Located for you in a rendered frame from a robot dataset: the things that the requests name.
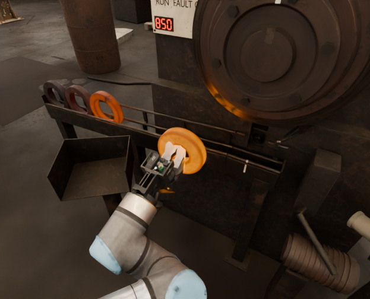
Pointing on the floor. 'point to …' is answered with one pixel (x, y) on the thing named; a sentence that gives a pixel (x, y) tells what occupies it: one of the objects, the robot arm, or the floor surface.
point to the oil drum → (92, 34)
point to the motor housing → (310, 269)
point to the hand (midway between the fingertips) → (181, 146)
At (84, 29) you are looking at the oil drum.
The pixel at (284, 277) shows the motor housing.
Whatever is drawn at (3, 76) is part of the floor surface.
